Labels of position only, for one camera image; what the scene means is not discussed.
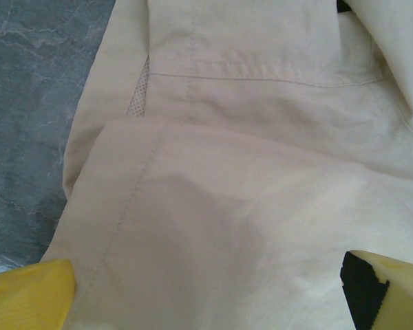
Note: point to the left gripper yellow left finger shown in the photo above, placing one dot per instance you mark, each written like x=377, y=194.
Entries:
x=27, y=299

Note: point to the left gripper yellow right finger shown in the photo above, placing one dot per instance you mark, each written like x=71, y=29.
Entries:
x=399, y=299

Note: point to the beige shorts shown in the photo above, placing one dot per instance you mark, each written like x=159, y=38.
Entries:
x=227, y=172

